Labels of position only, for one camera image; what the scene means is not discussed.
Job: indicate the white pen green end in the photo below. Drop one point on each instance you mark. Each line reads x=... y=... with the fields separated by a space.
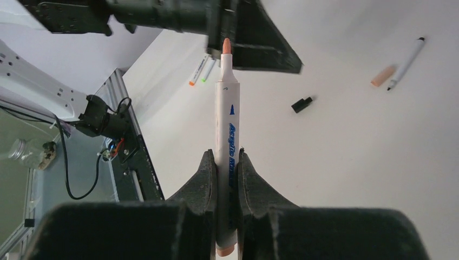
x=208 y=70

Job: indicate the white pen peach end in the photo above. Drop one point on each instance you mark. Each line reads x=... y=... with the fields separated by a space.
x=198 y=70

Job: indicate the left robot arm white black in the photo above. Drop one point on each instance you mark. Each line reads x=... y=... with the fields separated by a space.
x=87 y=113

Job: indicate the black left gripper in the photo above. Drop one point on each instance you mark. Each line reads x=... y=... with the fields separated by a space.
x=81 y=17

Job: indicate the peach pen cap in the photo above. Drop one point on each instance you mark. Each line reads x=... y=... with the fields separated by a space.
x=383 y=75

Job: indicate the white pen orange tip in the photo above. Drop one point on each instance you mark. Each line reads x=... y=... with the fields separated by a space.
x=227 y=118

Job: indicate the glass jar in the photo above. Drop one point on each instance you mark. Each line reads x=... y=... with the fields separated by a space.
x=37 y=154

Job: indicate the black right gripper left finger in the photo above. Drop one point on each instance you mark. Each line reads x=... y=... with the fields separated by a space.
x=181 y=227

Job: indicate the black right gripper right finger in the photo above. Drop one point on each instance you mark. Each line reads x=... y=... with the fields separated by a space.
x=272 y=227

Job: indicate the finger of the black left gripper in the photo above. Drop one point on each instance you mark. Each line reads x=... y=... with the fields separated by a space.
x=258 y=45

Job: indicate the black pen cap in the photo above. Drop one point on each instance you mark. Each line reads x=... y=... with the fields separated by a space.
x=301 y=104

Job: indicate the aluminium frame profile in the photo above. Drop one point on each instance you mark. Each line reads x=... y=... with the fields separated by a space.
x=112 y=91

